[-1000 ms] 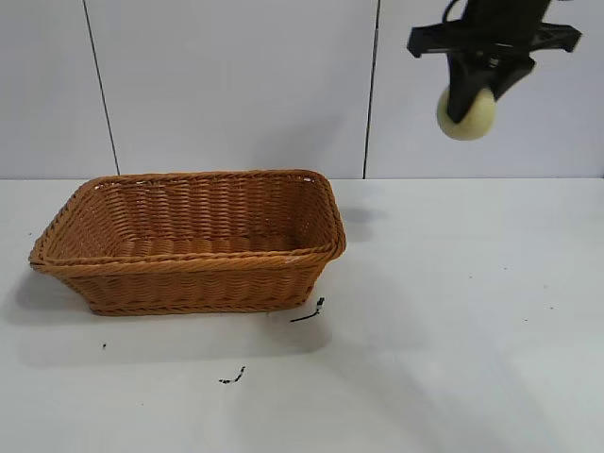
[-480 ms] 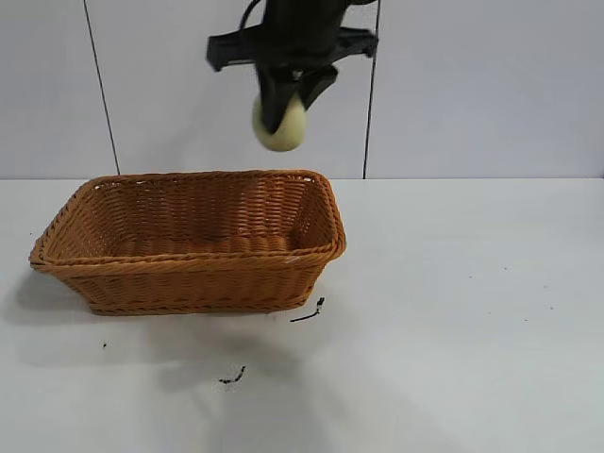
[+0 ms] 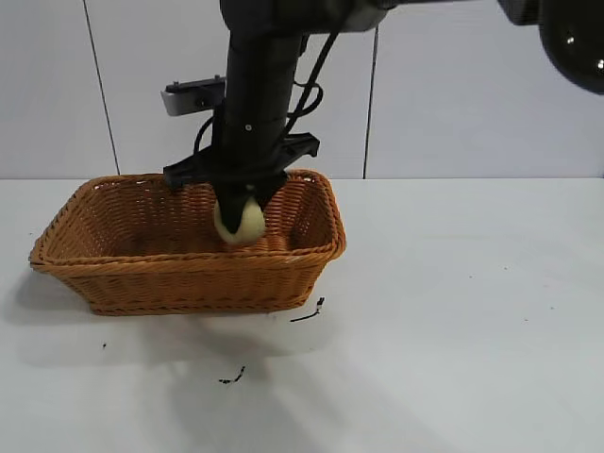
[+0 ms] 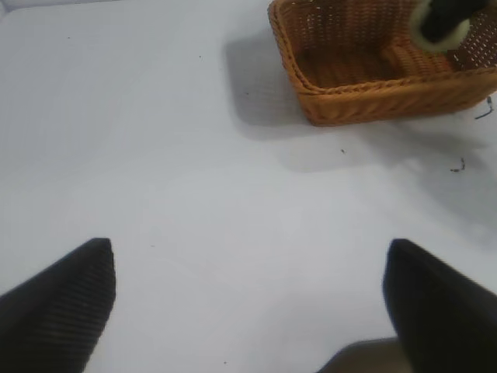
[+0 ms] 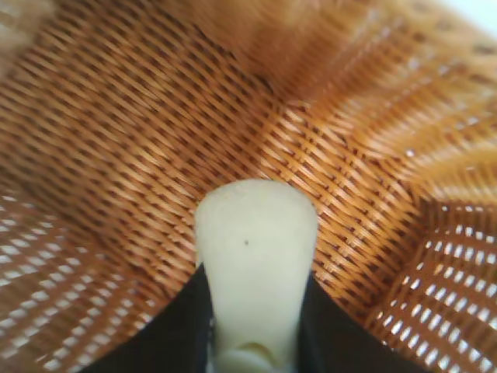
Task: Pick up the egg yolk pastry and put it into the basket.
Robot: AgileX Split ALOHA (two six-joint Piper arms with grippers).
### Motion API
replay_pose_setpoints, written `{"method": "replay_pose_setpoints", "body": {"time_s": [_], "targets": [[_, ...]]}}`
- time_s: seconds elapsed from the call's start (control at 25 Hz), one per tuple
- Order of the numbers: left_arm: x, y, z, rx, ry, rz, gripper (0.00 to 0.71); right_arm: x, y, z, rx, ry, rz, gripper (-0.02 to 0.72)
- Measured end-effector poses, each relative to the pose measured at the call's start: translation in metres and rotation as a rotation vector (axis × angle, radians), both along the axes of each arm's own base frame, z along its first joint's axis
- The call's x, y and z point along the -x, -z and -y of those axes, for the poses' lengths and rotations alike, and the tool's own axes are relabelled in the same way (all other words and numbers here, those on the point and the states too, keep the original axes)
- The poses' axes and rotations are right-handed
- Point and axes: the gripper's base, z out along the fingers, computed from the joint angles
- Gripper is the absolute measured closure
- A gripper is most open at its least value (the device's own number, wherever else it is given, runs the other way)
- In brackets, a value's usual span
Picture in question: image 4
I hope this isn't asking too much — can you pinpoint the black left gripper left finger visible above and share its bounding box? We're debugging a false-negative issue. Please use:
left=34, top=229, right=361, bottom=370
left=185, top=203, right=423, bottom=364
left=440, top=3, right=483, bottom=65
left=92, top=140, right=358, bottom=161
left=0, top=237, right=117, bottom=373

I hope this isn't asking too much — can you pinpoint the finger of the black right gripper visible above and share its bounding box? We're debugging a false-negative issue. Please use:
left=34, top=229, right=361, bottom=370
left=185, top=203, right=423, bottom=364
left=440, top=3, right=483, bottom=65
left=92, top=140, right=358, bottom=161
left=420, top=0, right=488, bottom=44

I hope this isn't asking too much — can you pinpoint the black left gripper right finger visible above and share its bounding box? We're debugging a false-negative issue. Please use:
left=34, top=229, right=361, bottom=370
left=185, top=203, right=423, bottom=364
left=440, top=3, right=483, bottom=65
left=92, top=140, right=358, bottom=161
left=381, top=238, right=497, bottom=373

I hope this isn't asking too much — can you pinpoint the pale yellow egg yolk pastry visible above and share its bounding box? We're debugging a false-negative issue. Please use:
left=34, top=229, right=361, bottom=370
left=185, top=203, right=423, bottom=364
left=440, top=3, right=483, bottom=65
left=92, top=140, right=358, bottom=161
left=410, top=0, right=472, bottom=54

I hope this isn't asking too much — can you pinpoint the brown woven wicker basket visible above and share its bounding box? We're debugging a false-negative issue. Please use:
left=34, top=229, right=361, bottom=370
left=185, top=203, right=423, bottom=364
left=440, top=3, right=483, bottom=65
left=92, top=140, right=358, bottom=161
left=267, top=0, right=497, bottom=127

